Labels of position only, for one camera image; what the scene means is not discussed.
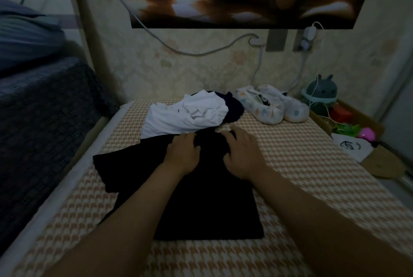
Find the person's right hand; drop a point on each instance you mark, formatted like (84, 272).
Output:
(244, 154)

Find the person's left hand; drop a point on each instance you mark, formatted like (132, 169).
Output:
(182, 154)

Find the white polo shirt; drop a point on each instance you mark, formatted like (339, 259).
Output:
(184, 115)

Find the black tree print t-shirt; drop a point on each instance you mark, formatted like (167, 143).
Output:
(233, 106)

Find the white printed slipper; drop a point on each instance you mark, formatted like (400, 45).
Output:
(290, 104)
(261, 106)

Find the black garment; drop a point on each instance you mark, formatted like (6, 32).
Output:
(213, 209)

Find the person's right forearm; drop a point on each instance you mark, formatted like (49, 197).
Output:
(335, 222)

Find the person's left forearm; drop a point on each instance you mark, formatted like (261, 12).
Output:
(110, 228)

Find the teal round bunny lamp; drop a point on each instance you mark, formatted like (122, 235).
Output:
(321, 88)

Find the green toy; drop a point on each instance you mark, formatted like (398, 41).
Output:
(347, 129)

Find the white printed card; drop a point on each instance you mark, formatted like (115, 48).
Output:
(353, 146)

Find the pink ball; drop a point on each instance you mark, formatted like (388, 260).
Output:
(366, 134)

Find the white charger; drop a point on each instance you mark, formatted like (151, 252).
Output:
(309, 35)

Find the dark patterned bed cover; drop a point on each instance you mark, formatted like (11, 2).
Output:
(42, 138)

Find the wooden bedside tray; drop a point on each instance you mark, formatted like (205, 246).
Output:
(387, 164)

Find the grey sliding door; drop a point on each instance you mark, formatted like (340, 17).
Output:
(400, 125)

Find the grey-green pillow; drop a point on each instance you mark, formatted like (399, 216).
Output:
(26, 38)

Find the blue pillow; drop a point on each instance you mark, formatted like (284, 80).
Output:
(16, 8)

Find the white wall plug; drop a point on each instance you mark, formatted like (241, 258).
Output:
(257, 41)

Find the grey wall socket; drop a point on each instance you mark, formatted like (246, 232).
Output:
(275, 40)

